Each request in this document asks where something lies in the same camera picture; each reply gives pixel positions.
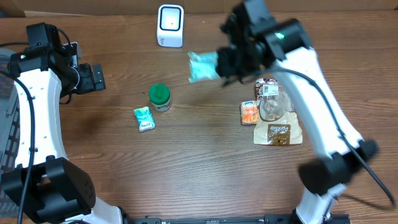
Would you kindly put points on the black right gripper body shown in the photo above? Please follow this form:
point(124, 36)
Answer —
point(232, 63)

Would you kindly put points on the white barcode scanner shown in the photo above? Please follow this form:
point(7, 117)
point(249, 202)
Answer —
point(170, 25)

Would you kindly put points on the light teal wipes pack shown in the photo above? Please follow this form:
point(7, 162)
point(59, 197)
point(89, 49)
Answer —
point(203, 66)

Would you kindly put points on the clear snack bag brown label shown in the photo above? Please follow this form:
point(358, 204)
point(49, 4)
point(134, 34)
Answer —
point(278, 123)

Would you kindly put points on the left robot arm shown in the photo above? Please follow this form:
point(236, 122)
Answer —
point(45, 185)

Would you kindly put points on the teal tissue packet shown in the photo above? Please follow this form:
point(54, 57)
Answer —
point(144, 119)

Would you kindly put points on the cardboard back panel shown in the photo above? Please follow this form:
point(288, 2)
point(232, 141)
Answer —
point(22, 8)

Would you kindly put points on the green lid jar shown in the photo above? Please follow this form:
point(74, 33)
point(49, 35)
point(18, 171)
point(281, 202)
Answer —
point(159, 95)

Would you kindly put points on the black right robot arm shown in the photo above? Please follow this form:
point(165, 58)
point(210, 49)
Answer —
point(340, 150)

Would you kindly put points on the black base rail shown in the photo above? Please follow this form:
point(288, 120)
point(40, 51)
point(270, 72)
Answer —
point(217, 220)

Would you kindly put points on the dark grey plastic basket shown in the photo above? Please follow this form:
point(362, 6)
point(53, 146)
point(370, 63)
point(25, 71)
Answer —
point(9, 131)

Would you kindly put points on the orange tissue packet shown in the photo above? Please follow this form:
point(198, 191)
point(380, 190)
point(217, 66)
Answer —
point(249, 112)

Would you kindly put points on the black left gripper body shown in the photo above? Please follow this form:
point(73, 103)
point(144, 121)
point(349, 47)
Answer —
point(87, 83)

